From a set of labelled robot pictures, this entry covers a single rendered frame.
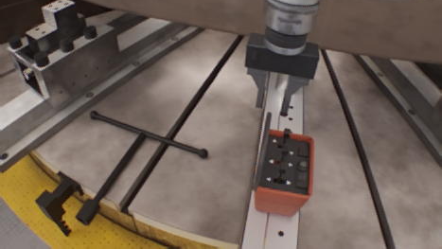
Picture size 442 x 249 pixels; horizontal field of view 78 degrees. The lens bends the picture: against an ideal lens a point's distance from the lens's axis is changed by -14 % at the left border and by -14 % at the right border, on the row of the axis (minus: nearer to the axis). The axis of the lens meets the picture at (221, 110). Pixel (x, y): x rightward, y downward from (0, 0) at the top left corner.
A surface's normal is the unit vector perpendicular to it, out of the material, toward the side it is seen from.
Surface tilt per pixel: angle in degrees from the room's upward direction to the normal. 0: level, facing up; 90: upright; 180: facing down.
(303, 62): 90
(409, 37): 90
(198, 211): 0
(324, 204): 0
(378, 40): 90
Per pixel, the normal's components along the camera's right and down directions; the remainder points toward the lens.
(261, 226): 0.04, -0.73
